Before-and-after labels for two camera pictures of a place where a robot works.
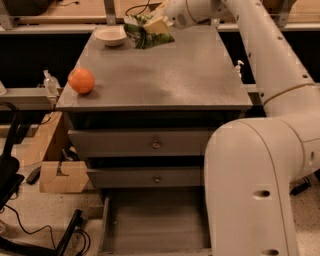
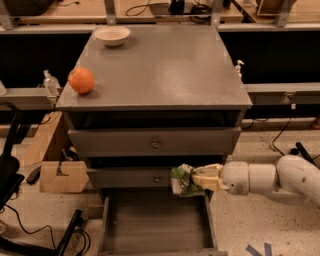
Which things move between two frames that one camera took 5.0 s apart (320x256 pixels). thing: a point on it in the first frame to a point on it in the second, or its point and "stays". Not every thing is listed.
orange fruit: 81,80 stays
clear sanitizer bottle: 51,83 stays
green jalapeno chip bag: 141,38 to 182,182
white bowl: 111,35 stays
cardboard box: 74,182 stays
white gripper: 176,12 to 235,177
